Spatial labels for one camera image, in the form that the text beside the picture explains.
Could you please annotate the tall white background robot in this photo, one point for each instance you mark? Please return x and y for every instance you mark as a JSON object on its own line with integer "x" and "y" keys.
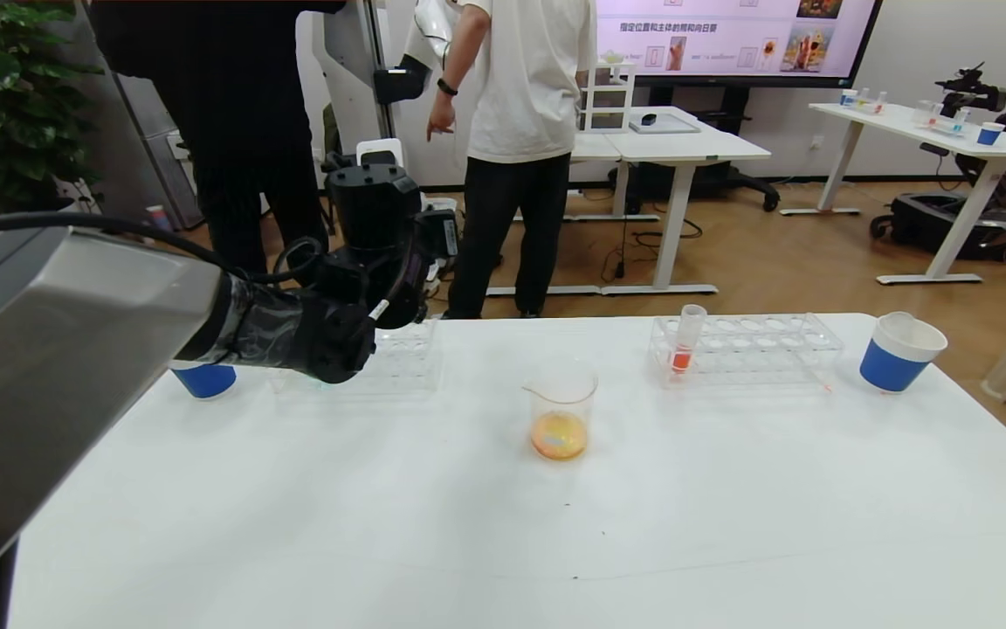
{"x": 354, "y": 52}

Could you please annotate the person in black clothes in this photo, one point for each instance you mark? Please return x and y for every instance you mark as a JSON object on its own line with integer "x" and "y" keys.
{"x": 206, "y": 87}

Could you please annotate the green leafy plant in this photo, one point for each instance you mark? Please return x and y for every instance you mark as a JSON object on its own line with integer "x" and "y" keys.
{"x": 5, "y": 105}

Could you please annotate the small distant tube rack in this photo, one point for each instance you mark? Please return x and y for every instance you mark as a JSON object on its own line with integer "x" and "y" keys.
{"x": 940, "y": 127}
{"x": 861, "y": 107}

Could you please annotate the small white drawer unit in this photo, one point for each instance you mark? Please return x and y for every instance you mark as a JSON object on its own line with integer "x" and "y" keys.
{"x": 612, "y": 105}

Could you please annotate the clear acrylic test tube rack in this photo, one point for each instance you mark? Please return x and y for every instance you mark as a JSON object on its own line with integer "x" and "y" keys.
{"x": 407, "y": 362}
{"x": 747, "y": 354}

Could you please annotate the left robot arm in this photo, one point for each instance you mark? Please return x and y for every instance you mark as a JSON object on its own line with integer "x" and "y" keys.
{"x": 58, "y": 349}

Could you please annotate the black screen stand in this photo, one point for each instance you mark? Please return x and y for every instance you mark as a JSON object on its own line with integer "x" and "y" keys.
{"x": 730, "y": 183}

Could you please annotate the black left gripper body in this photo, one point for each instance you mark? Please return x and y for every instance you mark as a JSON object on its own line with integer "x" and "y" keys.
{"x": 444, "y": 237}

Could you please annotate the blue white paper cup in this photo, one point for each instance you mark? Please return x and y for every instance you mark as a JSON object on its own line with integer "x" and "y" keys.
{"x": 206, "y": 382}
{"x": 892, "y": 369}

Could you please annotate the grey metal cabinet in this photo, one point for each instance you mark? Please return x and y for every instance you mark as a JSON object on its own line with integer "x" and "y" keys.
{"x": 149, "y": 157}

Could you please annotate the small blue paper cup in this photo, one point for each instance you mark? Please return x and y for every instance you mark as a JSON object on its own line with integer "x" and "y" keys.
{"x": 988, "y": 136}

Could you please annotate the pink cup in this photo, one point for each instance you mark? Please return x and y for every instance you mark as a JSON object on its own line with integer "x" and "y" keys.
{"x": 161, "y": 218}

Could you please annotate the large wall display screen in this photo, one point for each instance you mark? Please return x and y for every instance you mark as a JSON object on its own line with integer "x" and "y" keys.
{"x": 730, "y": 44}

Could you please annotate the black floor robot base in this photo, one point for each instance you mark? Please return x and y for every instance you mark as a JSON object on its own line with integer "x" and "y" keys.
{"x": 931, "y": 224}

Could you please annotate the long white desk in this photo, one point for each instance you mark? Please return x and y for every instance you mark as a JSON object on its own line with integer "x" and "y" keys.
{"x": 905, "y": 124}

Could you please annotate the black camera rig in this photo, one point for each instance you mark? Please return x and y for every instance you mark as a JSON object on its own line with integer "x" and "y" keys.
{"x": 970, "y": 89}

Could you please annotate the clear glass beaker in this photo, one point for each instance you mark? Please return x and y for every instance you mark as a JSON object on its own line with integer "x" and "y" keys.
{"x": 561, "y": 437}

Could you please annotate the person in white t-shirt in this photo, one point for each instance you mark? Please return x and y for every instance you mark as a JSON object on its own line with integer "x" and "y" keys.
{"x": 529, "y": 79}

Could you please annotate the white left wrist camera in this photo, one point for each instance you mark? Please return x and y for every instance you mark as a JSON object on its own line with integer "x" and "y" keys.
{"x": 381, "y": 153}

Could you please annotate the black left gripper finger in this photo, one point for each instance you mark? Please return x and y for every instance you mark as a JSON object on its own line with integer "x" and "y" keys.
{"x": 448, "y": 238}
{"x": 430, "y": 219}

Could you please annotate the orange-red pigment test tube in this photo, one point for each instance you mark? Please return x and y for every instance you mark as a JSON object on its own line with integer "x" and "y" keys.
{"x": 683, "y": 356}

